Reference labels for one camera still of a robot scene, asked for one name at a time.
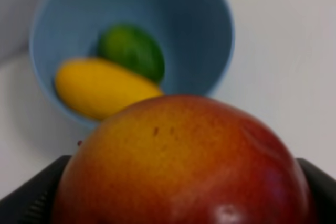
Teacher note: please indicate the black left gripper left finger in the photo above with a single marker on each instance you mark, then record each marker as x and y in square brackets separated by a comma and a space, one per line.
[32, 202]

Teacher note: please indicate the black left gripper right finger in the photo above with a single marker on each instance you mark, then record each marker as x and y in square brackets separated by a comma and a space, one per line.
[323, 190]

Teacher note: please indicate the yellow mango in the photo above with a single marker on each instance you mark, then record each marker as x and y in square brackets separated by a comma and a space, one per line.
[98, 88]

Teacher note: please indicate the red yellow apple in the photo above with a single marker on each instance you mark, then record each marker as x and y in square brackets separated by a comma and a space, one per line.
[183, 159]

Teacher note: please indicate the green lime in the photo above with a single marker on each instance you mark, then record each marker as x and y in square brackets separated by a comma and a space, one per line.
[133, 48]

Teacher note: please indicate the blue bowl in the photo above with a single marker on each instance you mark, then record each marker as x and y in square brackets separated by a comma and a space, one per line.
[197, 38]

